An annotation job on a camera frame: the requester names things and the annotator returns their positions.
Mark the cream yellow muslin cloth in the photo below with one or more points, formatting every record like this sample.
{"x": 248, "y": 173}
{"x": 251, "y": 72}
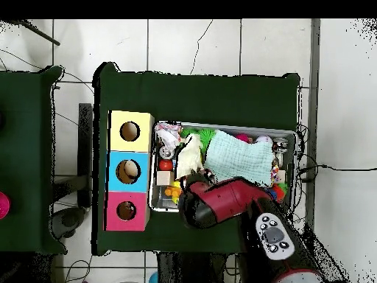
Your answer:
{"x": 189, "y": 156}

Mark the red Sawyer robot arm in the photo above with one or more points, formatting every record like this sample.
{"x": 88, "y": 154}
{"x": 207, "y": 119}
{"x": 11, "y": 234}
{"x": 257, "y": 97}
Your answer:
{"x": 235, "y": 197}

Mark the wooden box with three holes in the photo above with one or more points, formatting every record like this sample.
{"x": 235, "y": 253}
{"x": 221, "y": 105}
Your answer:
{"x": 140, "y": 177}

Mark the shallow clear mesh bin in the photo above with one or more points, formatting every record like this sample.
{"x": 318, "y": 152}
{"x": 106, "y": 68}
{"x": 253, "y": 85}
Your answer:
{"x": 293, "y": 147}

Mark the small red ball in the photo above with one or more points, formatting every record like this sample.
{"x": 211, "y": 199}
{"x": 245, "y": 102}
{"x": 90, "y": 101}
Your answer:
{"x": 166, "y": 164}

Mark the green spiky ball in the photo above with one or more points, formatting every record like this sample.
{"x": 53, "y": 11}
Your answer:
{"x": 207, "y": 137}

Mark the colourful printed packet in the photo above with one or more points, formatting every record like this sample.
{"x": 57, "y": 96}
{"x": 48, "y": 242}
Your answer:
{"x": 167, "y": 132}

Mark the small wooden cube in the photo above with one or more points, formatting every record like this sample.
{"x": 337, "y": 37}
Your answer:
{"x": 164, "y": 178}

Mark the orange toy building blocks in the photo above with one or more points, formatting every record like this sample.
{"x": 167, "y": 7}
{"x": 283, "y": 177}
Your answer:
{"x": 172, "y": 191}

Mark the mint green muslin cloth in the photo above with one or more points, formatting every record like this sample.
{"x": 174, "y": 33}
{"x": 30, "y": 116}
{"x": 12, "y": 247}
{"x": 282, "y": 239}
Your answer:
{"x": 238, "y": 156}

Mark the dark green table cloth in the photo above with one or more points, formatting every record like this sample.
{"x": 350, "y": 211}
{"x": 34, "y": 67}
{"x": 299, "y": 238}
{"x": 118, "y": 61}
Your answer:
{"x": 194, "y": 97}

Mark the white baseball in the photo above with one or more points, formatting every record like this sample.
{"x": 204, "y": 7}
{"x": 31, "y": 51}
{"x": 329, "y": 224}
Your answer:
{"x": 264, "y": 140}

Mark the black upright panel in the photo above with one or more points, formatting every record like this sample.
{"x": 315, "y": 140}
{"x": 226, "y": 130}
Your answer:
{"x": 85, "y": 147}

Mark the blue ball on floor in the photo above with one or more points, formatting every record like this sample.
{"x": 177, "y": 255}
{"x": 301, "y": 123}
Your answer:
{"x": 154, "y": 279}

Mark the grey stand base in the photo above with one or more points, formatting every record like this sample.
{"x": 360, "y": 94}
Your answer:
{"x": 68, "y": 221}

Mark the green covered side table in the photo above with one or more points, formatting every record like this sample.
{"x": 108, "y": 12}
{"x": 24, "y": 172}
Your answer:
{"x": 26, "y": 159}

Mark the pink round object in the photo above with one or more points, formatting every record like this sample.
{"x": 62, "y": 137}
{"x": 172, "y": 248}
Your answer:
{"x": 3, "y": 205}

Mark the black rod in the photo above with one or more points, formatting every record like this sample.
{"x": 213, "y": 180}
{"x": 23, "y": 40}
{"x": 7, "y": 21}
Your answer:
{"x": 35, "y": 32}

